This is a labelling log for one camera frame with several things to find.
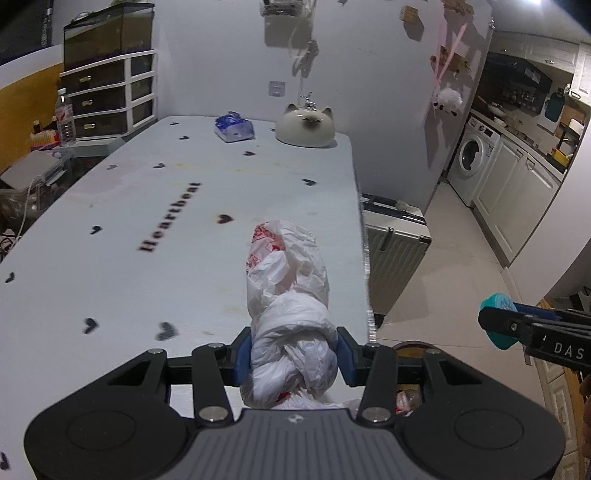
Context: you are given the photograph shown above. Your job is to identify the storage box grey lid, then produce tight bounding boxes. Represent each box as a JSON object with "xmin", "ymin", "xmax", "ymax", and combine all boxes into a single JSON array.
[{"xmin": 0, "ymin": 150, "xmax": 66, "ymax": 219}]

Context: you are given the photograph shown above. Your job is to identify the blue tissue pack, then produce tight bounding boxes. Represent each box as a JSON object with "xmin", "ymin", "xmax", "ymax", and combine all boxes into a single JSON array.
[{"xmin": 213, "ymin": 110, "xmax": 256, "ymax": 144}]

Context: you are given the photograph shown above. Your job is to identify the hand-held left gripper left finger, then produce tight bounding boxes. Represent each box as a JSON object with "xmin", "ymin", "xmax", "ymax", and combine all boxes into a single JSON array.
[{"xmin": 106, "ymin": 327, "xmax": 254, "ymax": 426}]

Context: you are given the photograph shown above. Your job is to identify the white plastic bag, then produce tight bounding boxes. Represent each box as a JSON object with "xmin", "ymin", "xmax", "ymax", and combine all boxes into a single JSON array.
[{"xmin": 239, "ymin": 219, "xmax": 363, "ymax": 412}]

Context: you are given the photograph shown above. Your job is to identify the cat-shaped white ceramic pot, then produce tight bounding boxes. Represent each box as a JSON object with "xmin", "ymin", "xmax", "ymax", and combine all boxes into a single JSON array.
[{"xmin": 275, "ymin": 102, "xmax": 336, "ymax": 149}]

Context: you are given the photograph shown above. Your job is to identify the small wall shelf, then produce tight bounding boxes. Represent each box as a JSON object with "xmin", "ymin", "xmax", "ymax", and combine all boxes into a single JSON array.
[{"xmin": 260, "ymin": 0, "xmax": 315, "ymax": 17}]

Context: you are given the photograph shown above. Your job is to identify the black range hood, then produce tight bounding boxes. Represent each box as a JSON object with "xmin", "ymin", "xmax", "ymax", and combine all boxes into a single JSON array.
[{"xmin": 484, "ymin": 51, "xmax": 553, "ymax": 89}]

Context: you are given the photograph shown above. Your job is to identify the yellow trash bin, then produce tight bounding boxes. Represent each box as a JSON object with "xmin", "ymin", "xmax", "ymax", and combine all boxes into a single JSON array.
[{"xmin": 393, "ymin": 340, "xmax": 445, "ymax": 417}]

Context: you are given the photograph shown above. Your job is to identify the white panelled drawer cabinet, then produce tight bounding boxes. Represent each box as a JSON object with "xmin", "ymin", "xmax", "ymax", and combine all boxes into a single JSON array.
[{"xmin": 539, "ymin": 359, "xmax": 588, "ymax": 463}]

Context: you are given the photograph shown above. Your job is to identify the pink small box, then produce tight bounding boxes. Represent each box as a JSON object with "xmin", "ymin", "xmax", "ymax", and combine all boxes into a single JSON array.
[{"xmin": 30, "ymin": 128, "xmax": 60, "ymax": 151}]

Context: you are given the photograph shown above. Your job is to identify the white plush sheep toy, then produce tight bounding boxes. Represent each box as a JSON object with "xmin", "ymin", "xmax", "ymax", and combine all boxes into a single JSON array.
[{"xmin": 431, "ymin": 87, "xmax": 464, "ymax": 116}]

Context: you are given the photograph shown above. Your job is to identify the white lower kitchen cabinets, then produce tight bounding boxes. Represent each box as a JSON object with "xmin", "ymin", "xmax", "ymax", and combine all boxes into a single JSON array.
[{"xmin": 471, "ymin": 133, "xmax": 567, "ymax": 269}]

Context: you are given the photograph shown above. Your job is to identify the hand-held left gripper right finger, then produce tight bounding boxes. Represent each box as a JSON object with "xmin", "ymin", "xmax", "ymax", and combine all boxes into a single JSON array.
[{"xmin": 337, "ymin": 327, "xmax": 490, "ymax": 425}]

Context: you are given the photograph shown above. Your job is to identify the white upper kitchen cabinets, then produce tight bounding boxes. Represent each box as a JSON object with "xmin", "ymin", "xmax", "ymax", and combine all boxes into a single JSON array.
[{"xmin": 489, "ymin": 30, "xmax": 591, "ymax": 99}]

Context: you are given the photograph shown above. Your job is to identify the sealed water bottle red label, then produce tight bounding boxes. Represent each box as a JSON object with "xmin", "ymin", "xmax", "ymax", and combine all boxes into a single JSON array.
[{"xmin": 54, "ymin": 88, "xmax": 76, "ymax": 148}]

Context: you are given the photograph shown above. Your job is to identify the white washing machine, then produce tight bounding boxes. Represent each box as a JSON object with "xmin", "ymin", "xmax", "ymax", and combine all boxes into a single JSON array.
[{"xmin": 446, "ymin": 115, "xmax": 502, "ymax": 206}]

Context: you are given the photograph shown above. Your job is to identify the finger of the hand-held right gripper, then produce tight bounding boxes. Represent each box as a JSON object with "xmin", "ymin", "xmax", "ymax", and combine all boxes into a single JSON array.
[
  {"xmin": 510, "ymin": 302, "xmax": 564, "ymax": 320},
  {"xmin": 478, "ymin": 306, "xmax": 536, "ymax": 345}
]

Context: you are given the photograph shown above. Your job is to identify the glass fish tank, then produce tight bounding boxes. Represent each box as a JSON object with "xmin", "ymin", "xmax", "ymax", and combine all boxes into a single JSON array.
[{"xmin": 62, "ymin": 2, "xmax": 156, "ymax": 73}]

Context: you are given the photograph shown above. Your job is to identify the white kitchen cabinets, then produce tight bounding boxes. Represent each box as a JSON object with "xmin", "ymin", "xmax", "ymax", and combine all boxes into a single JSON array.
[
  {"xmin": 471, "ymin": 133, "xmax": 567, "ymax": 269},
  {"xmin": 489, "ymin": 30, "xmax": 591, "ymax": 99}
]

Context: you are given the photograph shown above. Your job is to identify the white ribbed suitcase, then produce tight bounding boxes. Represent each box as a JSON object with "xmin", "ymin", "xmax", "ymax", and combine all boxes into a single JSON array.
[{"xmin": 359, "ymin": 192, "xmax": 433, "ymax": 331}]

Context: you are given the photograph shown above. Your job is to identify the white drawer unit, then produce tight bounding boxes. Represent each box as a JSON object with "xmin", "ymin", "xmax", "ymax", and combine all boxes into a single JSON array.
[{"xmin": 59, "ymin": 49, "xmax": 158, "ymax": 142}]

